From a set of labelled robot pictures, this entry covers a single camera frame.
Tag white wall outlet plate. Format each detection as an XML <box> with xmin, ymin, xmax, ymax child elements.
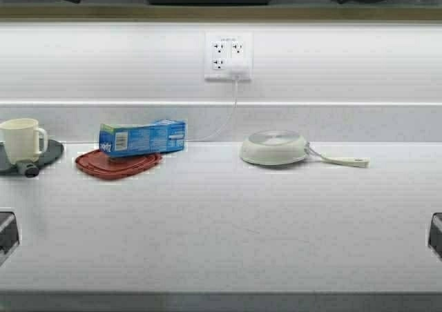
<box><xmin>204</xmin><ymin>32</ymin><xmax>253</xmax><ymax>81</ymax></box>

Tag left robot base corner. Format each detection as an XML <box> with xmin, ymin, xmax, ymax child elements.
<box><xmin>0</xmin><ymin>211</ymin><xmax>20</xmax><ymax>266</ymax></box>

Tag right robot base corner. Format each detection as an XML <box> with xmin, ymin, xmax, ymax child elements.
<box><xmin>427</xmin><ymin>213</ymin><xmax>442</xmax><ymax>258</ymax></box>

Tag blue zip bag box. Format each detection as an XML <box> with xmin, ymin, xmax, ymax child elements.
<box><xmin>99</xmin><ymin>119</ymin><xmax>186</xmax><ymax>158</ymax></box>

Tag dark round plate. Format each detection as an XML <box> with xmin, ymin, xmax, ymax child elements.
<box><xmin>1</xmin><ymin>139</ymin><xmax>64</xmax><ymax>177</ymax></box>

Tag red plastic lid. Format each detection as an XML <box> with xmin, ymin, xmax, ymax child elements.
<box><xmin>75</xmin><ymin>150</ymin><xmax>162</xmax><ymax>181</ymax></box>

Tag white frying pan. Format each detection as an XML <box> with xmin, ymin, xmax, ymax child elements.
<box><xmin>240</xmin><ymin>130</ymin><xmax>370</xmax><ymax>168</ymax></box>

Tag white mug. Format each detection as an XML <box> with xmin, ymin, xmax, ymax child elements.
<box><xmin>1</xmin><ymin>118</ymin><xmax>48</xmax><ymax>165</ymax></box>

